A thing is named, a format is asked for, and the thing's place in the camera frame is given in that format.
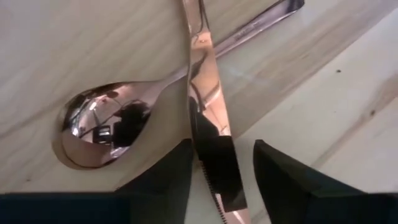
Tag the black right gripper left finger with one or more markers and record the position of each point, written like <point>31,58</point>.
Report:
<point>149,199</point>

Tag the rose gold knife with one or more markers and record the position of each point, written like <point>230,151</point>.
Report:
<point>205,62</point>

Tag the rose gold spoon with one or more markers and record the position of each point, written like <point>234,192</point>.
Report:
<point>87,155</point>

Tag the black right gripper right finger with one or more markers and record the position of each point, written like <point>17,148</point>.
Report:
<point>295,199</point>

